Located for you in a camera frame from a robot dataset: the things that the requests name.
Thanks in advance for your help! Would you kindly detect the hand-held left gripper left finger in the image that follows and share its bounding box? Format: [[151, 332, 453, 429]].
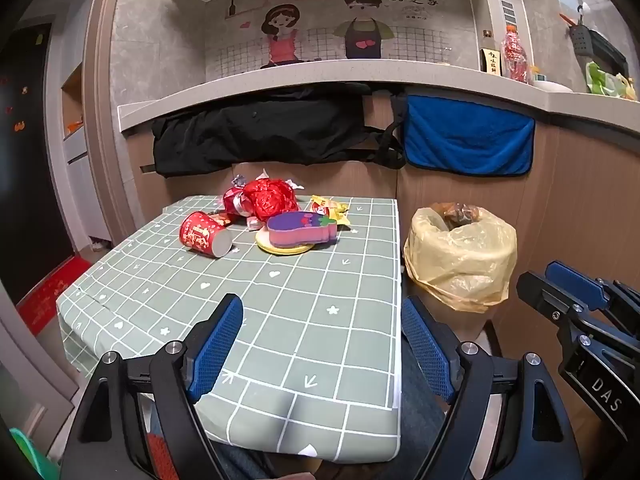
[[60, 292, 246, 480]]

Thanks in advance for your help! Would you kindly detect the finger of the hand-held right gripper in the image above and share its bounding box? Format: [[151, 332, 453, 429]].
[[545, 261, 621, 311], [516, 271, 601, 331]]

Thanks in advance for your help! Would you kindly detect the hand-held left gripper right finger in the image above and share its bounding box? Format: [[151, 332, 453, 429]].
[[400, 295, 586, 480]]

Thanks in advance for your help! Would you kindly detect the yellow plastic bin bag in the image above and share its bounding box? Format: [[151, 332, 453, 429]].
[[403, 202, 518, 313]]

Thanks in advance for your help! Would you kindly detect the red drink can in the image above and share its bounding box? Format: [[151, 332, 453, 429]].
[[179, 211, 233, 259]]

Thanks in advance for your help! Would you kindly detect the green checked tablecloth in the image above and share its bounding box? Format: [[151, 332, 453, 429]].
[[56, 195, 403, 463]]

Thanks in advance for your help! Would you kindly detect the yellow plate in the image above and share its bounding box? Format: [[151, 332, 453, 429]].
[[255, 227, 316, 256]]

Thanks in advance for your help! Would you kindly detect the brown crumpled waste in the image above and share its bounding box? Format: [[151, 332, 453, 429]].
[[430, 202, 483, 231]]

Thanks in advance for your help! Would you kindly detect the purple eggplant-shaped box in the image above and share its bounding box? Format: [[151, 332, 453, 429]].
[[266, 211, 338, 249]]

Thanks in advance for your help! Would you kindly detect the red and silver crumpled packet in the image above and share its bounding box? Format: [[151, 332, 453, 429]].
[[222, 186, 251, 216]]

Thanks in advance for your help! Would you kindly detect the red foil wrapper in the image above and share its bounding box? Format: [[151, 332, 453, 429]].
[[243, 177, 300, 221]]

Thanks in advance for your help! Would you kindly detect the yellow snack packet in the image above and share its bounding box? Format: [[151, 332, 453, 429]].
[[307, 195, 351, 226]]

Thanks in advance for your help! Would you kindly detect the red doormat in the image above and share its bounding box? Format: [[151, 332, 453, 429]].
[[16, 255, 93, 338]]

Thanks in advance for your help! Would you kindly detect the blue towel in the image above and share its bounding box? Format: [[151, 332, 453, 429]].
[[402, 94, 536, 177]]

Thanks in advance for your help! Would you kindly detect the green plastic bag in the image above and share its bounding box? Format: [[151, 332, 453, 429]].
[[585, 61, 638, 101]]

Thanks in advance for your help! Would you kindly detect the green plastic item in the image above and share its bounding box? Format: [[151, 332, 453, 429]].
[[9, 427, 61, 480]]

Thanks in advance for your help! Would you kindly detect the black cloth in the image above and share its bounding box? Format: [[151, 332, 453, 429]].
[[151, 84, 407, 178]]

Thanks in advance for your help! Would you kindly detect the white shelf cabinet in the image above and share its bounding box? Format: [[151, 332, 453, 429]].
[[60, 62, 113, 251]]

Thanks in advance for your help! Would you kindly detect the red plastic bottle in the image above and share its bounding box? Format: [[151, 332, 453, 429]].
[[501, 22, 533, 85]]

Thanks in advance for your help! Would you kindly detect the black utensil holder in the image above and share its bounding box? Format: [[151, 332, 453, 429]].
[[568, 25, 628, 76]]

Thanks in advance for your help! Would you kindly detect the black refrigerator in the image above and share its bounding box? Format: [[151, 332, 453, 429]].
[[0, 22, 76, 306]]

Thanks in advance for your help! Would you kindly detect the grey stone counter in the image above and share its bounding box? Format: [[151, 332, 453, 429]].
[[117, 59, 640, 133]]

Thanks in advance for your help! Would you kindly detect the cartoon wall poster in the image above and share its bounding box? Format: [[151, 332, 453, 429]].
[[205, 0, 476, 83]]

